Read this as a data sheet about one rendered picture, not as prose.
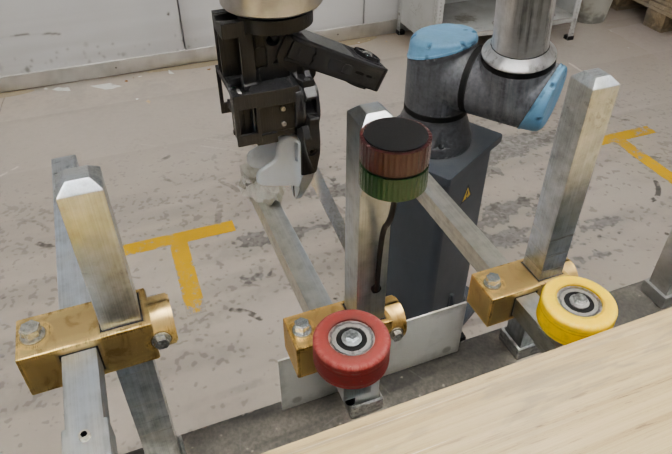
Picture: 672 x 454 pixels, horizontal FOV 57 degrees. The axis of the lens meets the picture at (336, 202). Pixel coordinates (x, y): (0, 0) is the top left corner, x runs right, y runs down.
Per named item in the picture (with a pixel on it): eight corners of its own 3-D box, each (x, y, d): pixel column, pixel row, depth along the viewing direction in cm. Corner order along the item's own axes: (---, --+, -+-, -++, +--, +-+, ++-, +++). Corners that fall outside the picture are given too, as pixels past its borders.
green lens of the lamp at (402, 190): (347, 170, 55) (348, 149, 54) (407, 156, 57) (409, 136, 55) (375, 208, 51) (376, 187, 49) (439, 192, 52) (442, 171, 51)
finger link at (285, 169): (255, 205, 66) (247, 131, 60) (307, 193, 67) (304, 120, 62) (263, 223, 63) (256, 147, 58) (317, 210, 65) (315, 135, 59)
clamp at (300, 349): (284, 346, 73) (282, 317, 69) (387, 314, 77) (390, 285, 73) (299, 383, 68) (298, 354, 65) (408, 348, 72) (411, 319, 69)
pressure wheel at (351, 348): (305, 384, 71) (301, 317, 64) (368, 363, 73) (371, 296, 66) (329, 443, 65) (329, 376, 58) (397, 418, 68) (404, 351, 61)
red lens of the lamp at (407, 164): (348, 146, 53) (348, 124, 52) (409, 133, 55) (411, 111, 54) (376, 184, 49) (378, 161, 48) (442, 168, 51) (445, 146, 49)
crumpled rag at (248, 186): (232, 177, 93) (230, 164, 91) (275, 168, 95) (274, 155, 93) (247, 211, 86) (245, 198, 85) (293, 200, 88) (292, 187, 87)
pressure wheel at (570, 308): (519, 380, 72) (538, 313, 65) (526, 330, 77) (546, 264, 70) (591, 401, 69) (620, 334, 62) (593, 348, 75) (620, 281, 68)
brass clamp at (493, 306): (463, 297, 81) (468, 270, 78) (548, 271, 85) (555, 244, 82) (489, 331, 77) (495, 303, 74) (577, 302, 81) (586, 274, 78)
